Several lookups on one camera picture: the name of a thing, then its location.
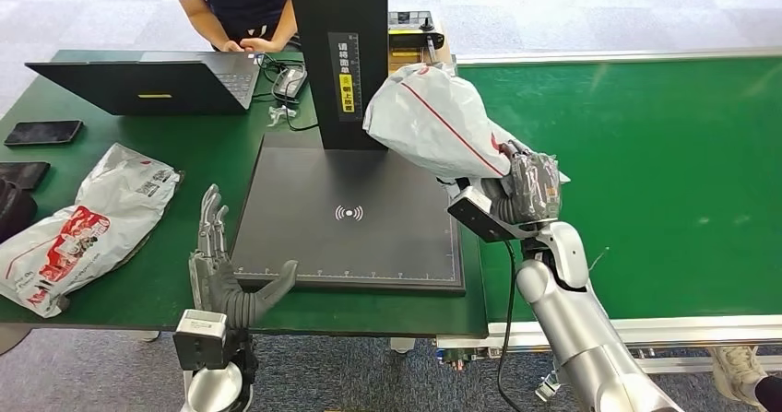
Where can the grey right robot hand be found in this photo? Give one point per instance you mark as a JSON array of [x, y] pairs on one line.
[[537, 186]]

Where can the person's left hand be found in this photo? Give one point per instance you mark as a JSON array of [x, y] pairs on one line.
[[261, 45]]

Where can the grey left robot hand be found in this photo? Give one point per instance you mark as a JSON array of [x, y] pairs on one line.
[[211, 275]]

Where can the person's right hand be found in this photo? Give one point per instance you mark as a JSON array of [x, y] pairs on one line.
[[231, 46]]

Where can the white mailer bag red stripe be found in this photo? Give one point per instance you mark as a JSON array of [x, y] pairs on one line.
[[434, 122]]

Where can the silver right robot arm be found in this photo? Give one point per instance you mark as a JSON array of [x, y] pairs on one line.
[[574, 324]]

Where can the person's right forearm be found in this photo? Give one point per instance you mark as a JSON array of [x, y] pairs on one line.
[[204, 20]]

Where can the person's left forearm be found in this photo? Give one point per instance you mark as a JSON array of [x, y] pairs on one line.
[[284, 24]]

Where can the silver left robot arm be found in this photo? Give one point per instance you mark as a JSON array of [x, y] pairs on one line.
[[217, 391]]

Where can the brown cardboard box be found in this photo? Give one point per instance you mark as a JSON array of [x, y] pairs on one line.
[[400, 64]]

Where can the green conveyor belt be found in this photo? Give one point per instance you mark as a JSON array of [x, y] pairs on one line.
[[672, 122]]

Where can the grey power adapter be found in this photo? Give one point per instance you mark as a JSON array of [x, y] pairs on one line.
[[289, 81]]

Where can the small clear plastic piece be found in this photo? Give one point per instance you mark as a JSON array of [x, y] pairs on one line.
[[281, 115]]

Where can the black scanner column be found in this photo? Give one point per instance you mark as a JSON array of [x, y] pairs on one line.
[[336, 6]]

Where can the black laptop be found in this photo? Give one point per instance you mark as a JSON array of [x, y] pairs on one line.
[[153, 82]]

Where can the white mailer bag red print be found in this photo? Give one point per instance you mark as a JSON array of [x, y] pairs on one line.
[[85, 232]]

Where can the black yellow remote controller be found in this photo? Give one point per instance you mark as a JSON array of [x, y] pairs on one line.
[[408, 27]]

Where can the white table foot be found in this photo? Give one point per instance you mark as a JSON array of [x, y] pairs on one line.
[[402, 345]]

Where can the black smartphone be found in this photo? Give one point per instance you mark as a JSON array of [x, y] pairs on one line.
[[43, 133]]

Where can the rounded black bag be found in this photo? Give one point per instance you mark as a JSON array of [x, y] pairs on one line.
[[13, 209]]

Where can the flat black case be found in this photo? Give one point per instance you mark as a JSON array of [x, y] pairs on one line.
[[21, 175]]

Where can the white sneaker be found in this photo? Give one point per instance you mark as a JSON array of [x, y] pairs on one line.
[[736, 372]]

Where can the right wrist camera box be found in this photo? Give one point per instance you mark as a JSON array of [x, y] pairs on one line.
[[482, 217]]

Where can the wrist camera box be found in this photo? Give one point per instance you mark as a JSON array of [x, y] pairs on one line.
[[482, 217], [198, 339]]

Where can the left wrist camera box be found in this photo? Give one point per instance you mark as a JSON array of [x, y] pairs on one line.
[[198, 339]]

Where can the black scanner base plate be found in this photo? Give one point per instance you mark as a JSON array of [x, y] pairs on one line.
[[354, 244]]

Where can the aluminium conveyor frame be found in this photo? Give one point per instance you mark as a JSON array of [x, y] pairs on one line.
[[702, 330]]

